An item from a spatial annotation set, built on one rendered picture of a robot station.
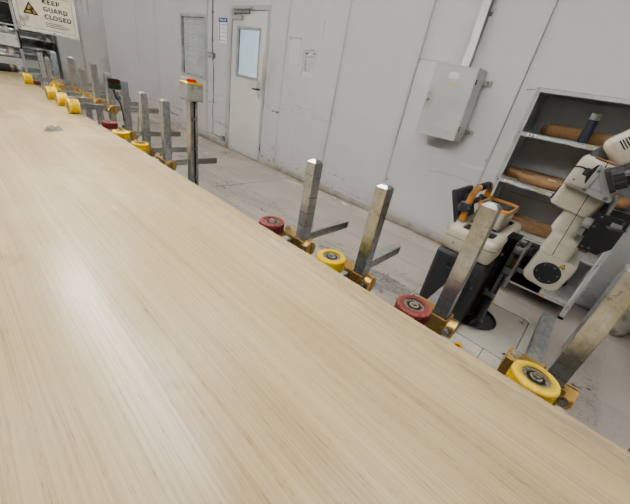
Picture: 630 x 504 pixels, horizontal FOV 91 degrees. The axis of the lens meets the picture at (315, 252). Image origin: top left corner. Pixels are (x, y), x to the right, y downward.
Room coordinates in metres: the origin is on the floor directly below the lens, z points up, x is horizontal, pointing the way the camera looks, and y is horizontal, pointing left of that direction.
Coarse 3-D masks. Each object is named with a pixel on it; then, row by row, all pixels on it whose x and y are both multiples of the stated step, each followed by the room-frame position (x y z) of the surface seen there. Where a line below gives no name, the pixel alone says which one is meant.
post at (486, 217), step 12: (492, 204) 0.64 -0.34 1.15; (480, 216) 0.64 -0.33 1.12; (492, 216) 0.62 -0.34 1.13; (480, 228) 0.63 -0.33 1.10; (492, 228) 0.65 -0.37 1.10; (468, 240) 0.64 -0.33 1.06; (480, 240) 0.62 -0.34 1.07; (468, 252) 0.63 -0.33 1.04; (480, 252) 0.64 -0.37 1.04; (456, 264) 0.64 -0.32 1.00; (468, 264) 0.62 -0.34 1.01; (456, 276) 0.63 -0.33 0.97; (468, 276) 0.64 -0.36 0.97; (444, 288) 0.64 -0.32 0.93; (456, 288) 0.62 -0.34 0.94; (444, 300) 0.63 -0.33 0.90; (456, 300) 0.64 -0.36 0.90; (444, 312) 0.63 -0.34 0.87
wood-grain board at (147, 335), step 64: (0, 128) 1.31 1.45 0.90; (64, 128) 1.51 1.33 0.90; (0, 192) 0.74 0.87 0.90; (64, 192) 0.81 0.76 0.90; (128, 192) 0.90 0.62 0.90; (192, 192) 1.00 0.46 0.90; (0, 256) 0.48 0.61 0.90; (64, 256) 0.52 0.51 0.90; (128, 256) 0.56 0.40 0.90; (192, 256) 0.61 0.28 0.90; (256, 256) 0.66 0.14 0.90; (0, 320) 0.33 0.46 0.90; (64, 320) 0.35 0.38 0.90; (128, 320) 0.38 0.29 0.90; (192, 320) 0.41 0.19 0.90; (256, 320) 0.44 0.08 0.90; (320, 320) 0.47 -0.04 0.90; (384, 320) 0.51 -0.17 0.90; (0, 384) 0.23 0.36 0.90; (64, 384) 0.25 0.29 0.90; (128, 384) 0.27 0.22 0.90; (192, 384) 0.28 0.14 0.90; (256, 384) 0.30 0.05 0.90; (320, 384) 0.33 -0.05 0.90; (384, 384) 0.35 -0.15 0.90; (448, 384) 0.37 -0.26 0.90; (512, 384) 0.40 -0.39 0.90; (0, 448) 0.16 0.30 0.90; (64, 448) 0.18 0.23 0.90; (128, 448) 0.19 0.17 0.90; (192, 448) 0.20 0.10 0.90; (256, 448) 0.22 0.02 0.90; (320, 448) 0.23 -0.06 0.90; (384, 448) 0.25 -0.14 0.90; (448, 448) 0.26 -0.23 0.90; (512, 448) 0.28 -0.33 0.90; (576, 448) 0.30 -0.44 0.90
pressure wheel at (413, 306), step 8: (400, 296) 0.60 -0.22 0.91; (408, 296) 0.61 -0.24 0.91; (416, 296) 0.61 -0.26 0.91; (400, 304) 0.57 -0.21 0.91; (408, 304) 0.58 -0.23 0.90; (416, 304) 0.58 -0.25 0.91; (424, 304) 0.59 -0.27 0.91; (408, 312) 0.55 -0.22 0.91; (416, 312) 0.55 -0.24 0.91; (424, 312) 0.56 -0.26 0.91; (416, 320) 0.54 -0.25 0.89; (424, 320) 0.55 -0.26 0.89
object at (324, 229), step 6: (330, 222) 1.15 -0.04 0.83; (336, 222) 1.17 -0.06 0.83; (342, 222) 1.18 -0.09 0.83; (312, 228) 1.06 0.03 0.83; (318, 228) 1.07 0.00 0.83; (324, 228) 1.08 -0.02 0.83; (330, 228) 1.11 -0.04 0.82; (336, 228) 1.14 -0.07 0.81; (342, 228) 1.18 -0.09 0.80; (312, 234) 1.03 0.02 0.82; (318, 234) 1.06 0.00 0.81; (324, 234) 1.09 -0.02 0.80; (288, 240) 0.93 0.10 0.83
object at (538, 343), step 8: (544, 312) 0.76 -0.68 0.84; (544, 320) 0.72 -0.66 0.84; (552, 320) 0.72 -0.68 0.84; (536, 328) 0.69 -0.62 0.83; (544, 328) 0.68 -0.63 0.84; (536, 336) 0.64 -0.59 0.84; (544, 336) 0.64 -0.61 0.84; (536, 344) 0.60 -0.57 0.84; (544, 344) 0.61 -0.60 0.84; (528, 352) 0.57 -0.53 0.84; (536, 352) 0.57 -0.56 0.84; (544, 352) 0.58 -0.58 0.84; (536, 360) 0.55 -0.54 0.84
